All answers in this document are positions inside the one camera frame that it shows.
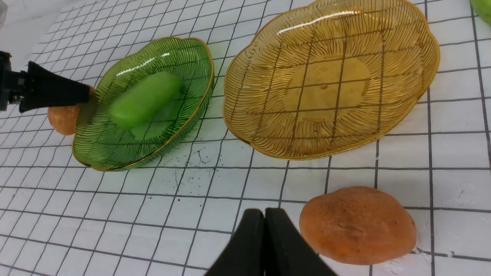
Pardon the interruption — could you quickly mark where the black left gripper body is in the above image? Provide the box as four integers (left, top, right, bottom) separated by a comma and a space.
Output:
0, 51, 27, 112

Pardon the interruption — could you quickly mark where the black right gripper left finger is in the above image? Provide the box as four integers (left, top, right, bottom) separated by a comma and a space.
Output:
206, 209, 265, 276

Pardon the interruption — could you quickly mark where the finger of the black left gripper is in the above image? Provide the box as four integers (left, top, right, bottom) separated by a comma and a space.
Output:
19, 61, 91, 113

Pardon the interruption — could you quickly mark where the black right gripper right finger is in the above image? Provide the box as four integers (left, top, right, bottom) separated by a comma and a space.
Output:
265, 208, 336, 276

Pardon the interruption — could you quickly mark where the orange potato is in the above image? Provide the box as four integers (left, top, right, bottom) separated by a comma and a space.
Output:
299, 186, 417, 265
47, 104, 82, 136

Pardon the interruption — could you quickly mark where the orange potato front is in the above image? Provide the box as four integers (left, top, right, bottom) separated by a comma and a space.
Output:
299, 186, 417, 265

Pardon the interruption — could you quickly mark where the green cucumber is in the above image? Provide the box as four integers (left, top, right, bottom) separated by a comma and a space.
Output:
109, 72, 183, 129
470, 0, 491, 26

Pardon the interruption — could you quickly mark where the green plastic plate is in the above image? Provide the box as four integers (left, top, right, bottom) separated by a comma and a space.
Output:
72, 36, 215, 172

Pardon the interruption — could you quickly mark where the white grid tablecloth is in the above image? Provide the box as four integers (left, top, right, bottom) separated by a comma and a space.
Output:
1, 0, 490, 276

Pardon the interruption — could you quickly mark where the amber plastic plate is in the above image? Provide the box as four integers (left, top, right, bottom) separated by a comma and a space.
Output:
222, 0, 440, 159

